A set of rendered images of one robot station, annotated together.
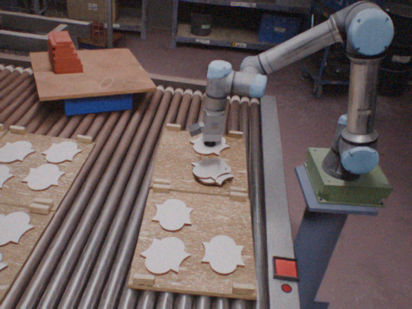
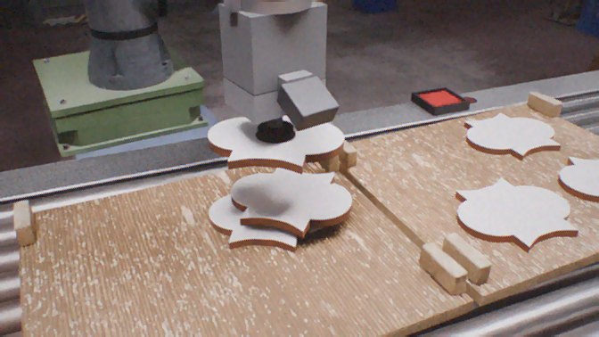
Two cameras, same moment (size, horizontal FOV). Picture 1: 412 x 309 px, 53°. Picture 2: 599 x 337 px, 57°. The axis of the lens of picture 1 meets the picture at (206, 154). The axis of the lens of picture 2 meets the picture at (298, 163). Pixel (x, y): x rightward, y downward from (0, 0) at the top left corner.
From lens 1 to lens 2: 1.63 m
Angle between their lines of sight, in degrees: 91
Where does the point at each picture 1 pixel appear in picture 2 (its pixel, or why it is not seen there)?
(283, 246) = (390, 112)
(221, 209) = (399, 168)
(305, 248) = not seen: hidden behind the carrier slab
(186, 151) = (198, 303)
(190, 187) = (382, 227)
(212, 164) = (272, 195)
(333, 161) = (154, 49)
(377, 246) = not seen: outside the picture
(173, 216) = (521, 204)
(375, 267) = not seen: hidden behind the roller
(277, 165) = (135, 156)
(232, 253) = (496, 125)
